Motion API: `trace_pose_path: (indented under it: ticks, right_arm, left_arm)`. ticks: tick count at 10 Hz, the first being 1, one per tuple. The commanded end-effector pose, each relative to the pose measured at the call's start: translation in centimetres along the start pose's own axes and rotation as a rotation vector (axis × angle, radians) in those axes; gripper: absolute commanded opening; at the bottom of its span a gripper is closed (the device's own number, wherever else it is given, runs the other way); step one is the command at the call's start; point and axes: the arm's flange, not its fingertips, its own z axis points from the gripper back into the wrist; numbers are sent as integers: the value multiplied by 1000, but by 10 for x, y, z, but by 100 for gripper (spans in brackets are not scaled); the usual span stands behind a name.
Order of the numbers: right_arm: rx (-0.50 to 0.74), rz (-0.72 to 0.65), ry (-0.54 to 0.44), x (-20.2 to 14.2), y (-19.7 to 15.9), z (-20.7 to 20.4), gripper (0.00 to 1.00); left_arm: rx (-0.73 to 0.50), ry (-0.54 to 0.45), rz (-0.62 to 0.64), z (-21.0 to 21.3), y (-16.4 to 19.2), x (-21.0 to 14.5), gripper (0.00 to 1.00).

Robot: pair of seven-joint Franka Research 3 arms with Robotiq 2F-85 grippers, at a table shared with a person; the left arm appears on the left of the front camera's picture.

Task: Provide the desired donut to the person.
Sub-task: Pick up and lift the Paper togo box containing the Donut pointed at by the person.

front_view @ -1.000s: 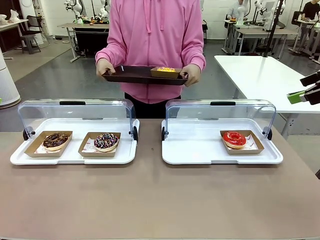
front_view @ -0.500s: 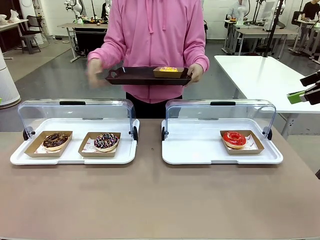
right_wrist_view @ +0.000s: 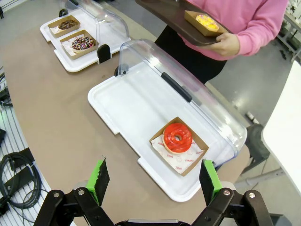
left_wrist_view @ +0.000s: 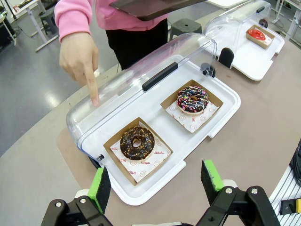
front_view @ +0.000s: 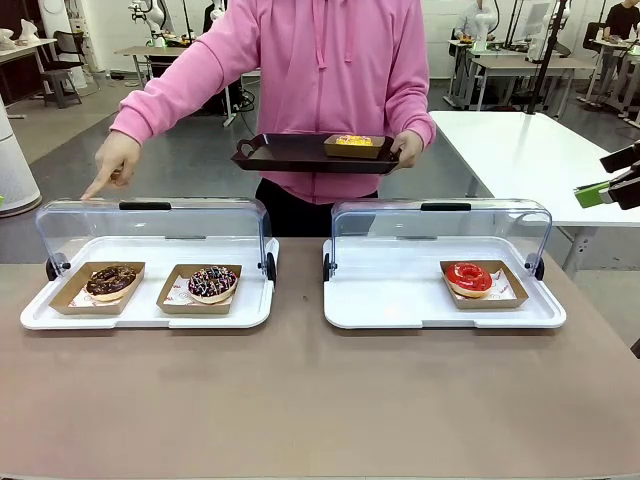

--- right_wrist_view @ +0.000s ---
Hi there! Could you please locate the person's left hand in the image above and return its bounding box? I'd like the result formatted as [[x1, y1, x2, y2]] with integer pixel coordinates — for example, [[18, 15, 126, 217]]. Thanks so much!
[[205, 32, 241, 57]]

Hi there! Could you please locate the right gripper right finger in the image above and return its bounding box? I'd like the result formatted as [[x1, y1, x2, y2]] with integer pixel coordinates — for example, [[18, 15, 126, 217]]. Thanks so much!
[[190, 159, 275, 226]]

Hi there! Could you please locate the dark brown serving tray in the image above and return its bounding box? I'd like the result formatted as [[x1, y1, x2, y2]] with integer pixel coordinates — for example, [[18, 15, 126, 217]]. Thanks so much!
[[135, 0, 234, 47]]

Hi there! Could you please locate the clear display lid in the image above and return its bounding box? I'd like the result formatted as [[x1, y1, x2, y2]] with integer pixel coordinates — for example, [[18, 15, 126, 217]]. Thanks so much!
[[114, 38, 248, 166], [58, 0, 132, 65]]

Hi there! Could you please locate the yellow glazed donut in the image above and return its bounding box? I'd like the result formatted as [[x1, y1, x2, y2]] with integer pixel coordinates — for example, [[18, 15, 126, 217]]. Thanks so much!
[[195, 14, 220, 32]]

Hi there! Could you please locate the white display tray base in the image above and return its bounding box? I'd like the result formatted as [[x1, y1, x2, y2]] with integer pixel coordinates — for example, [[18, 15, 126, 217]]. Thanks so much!
[[40, 13, 132, 73], [87, 63, 238, 203]]

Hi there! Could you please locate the red glazed donut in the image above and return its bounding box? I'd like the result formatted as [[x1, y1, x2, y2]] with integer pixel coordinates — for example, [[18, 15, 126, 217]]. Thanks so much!
[[162, 122, 193, 153]]

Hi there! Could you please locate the white power strip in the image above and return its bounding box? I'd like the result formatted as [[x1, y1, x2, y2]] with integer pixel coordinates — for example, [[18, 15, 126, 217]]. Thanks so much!
[[245, 111, 260, 123]]

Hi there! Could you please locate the white side table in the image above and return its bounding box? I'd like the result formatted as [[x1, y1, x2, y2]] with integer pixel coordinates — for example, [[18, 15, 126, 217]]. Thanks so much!
[[261, 60, 301, 201]]

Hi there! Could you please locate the chocolate donut with coloured sprinkles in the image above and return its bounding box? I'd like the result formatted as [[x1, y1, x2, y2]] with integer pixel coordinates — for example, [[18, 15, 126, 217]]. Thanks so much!
[[71, 35, 95, 51]]

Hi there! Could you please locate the person's left forearm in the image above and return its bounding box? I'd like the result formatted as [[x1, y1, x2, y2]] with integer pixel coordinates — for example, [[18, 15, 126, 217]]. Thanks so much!
[[234, 0, 289, 57]]

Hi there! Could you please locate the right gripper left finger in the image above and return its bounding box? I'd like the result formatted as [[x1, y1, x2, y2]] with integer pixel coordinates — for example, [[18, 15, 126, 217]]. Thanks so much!
[[34, 155, 116, 226]]

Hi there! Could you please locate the person in pink hoodie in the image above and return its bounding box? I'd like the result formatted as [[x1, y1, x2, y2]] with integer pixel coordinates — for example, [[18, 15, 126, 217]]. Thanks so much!
[[154, 0, 289, 85]]

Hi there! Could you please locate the coiled black cable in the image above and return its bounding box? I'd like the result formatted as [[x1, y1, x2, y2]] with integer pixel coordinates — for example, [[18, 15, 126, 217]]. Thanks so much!
[[0, 152, 49, 214]]

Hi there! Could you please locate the cardboard donut box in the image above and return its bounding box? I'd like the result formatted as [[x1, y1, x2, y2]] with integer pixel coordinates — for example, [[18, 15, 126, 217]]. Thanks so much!
[[47, 15, 81, 39], [149, 116, 210, 178], [183, 9, 224, 38], [59, 29, 100, 60]]

